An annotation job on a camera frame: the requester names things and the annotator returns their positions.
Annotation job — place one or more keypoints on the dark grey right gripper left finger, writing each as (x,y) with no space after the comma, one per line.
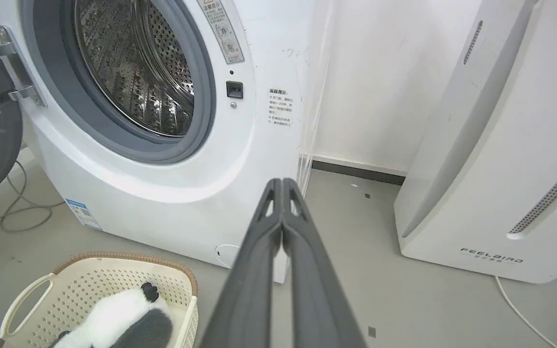
(247,290)

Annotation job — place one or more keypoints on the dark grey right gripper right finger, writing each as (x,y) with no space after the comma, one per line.
(317,290)

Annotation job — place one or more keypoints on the black and white panda plush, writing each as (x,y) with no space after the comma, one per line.
(124,321)

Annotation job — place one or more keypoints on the cream plastic laundry basket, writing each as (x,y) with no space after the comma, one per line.
(90,290)

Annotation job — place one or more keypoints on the white front-load washing machine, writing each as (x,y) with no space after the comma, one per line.
(128,159)

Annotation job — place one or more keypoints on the white air purifier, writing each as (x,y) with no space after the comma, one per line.
(501,145)

